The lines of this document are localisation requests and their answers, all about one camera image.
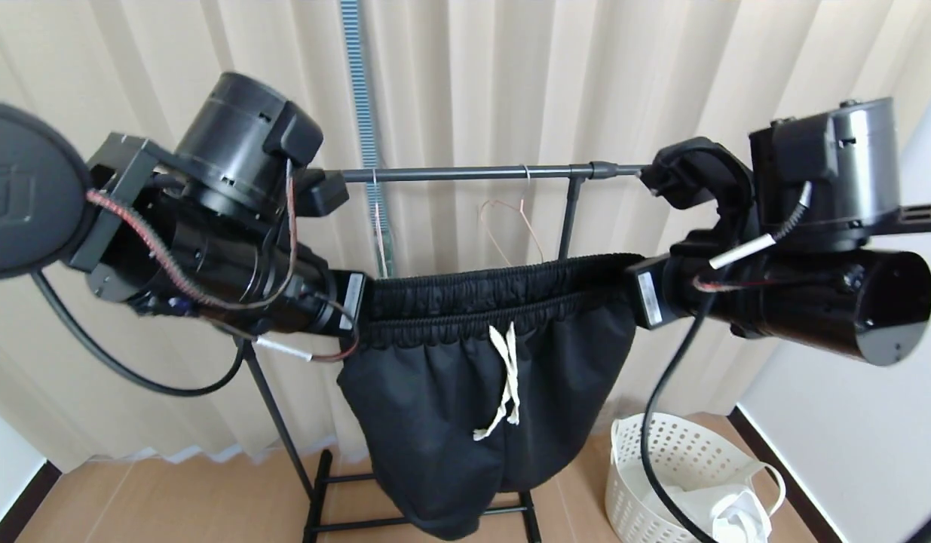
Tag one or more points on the black clothes rack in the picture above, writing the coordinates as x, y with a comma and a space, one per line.
465, 173

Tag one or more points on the black shorts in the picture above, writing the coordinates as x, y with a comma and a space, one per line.
450, 422

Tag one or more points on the white laundry basket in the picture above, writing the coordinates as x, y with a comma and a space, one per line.
661, 467

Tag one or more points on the beige curtain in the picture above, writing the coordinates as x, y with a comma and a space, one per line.
133, 45
586, 75

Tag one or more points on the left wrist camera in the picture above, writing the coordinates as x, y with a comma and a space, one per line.
329, 192

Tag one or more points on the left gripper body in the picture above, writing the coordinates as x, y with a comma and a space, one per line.
269, 279

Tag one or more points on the white garment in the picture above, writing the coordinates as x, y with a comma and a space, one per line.
729, 513

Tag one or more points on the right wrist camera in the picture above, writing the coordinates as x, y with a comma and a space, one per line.
699, 166

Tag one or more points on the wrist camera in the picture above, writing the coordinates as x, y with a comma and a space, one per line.
329, 192
699, 166

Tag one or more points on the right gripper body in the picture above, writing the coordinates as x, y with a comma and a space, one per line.
797, 302

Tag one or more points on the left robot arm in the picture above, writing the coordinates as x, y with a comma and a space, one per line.
239, 143

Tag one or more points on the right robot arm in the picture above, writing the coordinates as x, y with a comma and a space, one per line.
849, 173

